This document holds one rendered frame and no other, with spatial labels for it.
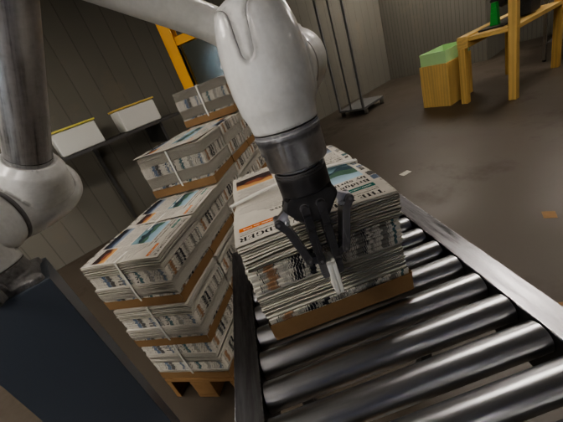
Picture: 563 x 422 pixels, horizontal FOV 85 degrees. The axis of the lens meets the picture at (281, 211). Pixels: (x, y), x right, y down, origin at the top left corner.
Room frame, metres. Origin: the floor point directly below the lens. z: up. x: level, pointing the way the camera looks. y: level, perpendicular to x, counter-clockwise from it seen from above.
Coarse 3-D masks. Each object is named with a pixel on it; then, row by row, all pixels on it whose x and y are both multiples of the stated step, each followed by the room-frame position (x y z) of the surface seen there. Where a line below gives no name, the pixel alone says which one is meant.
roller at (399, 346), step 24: (456, 312) 0.37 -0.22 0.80; (480, 312) 0.35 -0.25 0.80; (504, 312) 0.34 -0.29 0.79; (408, 336) 0.36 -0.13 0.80; (432, 336) 0.34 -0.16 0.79; (456, 336) 0.34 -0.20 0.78; (336, 360) 0.36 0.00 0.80; (360, 360) 0.35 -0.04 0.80; (384, 360) 0.34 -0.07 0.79; (408, 360) 0.33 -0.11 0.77; (264, 384) 0.37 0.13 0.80; (288, 384) 0.35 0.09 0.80; (312, 384) 0.34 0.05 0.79; (336, 384) 0.33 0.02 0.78
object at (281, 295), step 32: (352, 192) 0.48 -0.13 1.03; (384, 192) 0.45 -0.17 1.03; (256, 224) 0.49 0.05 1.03; (320, 224) 0.44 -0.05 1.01; (352, 224) 0.44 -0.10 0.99; (384, 224) 0.45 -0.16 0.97; (256, 256) 0.44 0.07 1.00; (288, 256) 0.44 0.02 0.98; (352, 256) 0.45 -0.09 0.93; (384, 256) 0.45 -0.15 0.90; (256, 288) 0.45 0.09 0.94; (288, 288) 0.45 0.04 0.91; (320, 288) 0.45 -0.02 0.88; (352, 288) 0.44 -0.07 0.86
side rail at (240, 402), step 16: (240, 256) 0.80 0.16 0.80; (240, 272) 0.72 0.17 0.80; (240, 288) 0.65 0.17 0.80; (240, 304) 0.59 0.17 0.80; (240, 320) 0.54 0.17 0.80; (240, 336) 0.49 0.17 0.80; (256, 336) 0.48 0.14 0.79; (240, 352) 0.45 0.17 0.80; (256, 352) 0.44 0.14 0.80; (240, 368) 0.41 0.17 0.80; (256, 368) 0.40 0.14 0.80; (240, 384) 0.38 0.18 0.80; (256, 384) 0.37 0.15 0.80; (240, 400) 0.35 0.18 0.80; (256, 400) 0.34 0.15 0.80; (240, 416) 0.33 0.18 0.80; (256, 416) 0.32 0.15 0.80; (272, 416) 0.34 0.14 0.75
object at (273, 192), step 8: (336, 160) 0.66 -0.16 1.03; (344, 160) 0.64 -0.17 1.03; (328, 168) 0.63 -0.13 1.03; (336, 168) 0.62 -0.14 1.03; (344, 168) 0.60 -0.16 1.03; (264, 192) 0.63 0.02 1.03; (272, 192) 0.62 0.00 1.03; (248, 200) 0.63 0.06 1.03; (256, 200) 0.61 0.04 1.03; (264, 200) 0.59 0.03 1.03; (240, 208) 0.59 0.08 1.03
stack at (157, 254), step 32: (192, 192) 1.52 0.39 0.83; (224, 192) 1.54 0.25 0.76; (160, 224) 1.23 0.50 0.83; (192, 224) 1.20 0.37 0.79; (96, 256) 1.14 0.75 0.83; (128, 256) 1.04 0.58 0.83; (160, 256) 0.97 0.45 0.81; (192, 256) 1.11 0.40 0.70; (224, 256) 1.28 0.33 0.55; (96, 288) 1.10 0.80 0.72; (128, 288) 1.04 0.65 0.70; (160, 288) 0.98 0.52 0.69; (224, 288) 1.19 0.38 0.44; (128, 320) 1.08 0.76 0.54; (160, 320) 1.03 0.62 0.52; (192, 320) 0.97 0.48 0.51; (224, 320) 1.09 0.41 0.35; (160, 352) 1.07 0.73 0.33; (192, 352) 1.01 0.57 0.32; (224, 352) 1.00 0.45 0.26; (192, 384) 1.04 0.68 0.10
